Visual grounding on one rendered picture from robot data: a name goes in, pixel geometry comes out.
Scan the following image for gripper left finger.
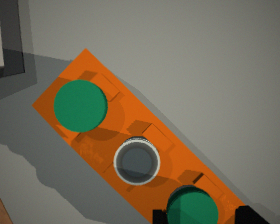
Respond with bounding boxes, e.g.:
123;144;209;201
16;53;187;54
152;209;168;224

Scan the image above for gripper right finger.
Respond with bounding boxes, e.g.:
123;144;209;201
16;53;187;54
234;205;270;224

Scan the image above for white push-button panel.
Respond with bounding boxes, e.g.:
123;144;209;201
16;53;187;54
0;0;25;78

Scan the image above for orange rectangular plate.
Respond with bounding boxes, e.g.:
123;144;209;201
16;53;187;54
32;48;245;224

